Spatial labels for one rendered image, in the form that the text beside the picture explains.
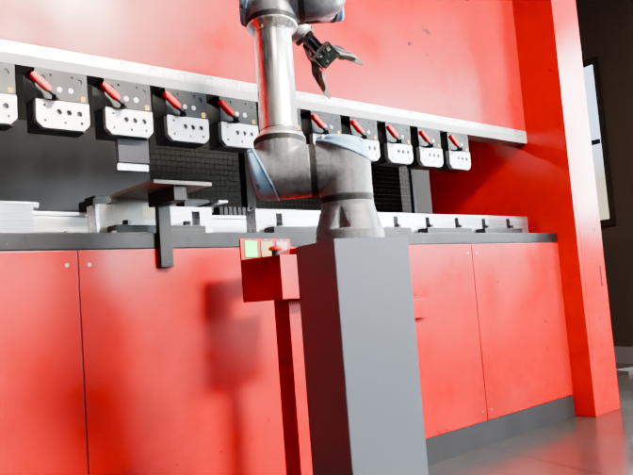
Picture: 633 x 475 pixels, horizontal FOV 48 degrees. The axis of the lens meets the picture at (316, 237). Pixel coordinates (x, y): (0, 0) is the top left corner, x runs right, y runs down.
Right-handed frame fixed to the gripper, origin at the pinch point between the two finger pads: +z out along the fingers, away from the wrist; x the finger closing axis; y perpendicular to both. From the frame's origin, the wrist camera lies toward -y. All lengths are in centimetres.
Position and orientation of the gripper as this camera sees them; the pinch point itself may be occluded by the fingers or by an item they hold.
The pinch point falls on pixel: (347, 82)
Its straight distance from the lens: 227.5
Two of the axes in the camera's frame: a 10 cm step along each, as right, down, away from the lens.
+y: 1.6, 2.3, -9.6
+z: 6.9, 6.7, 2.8
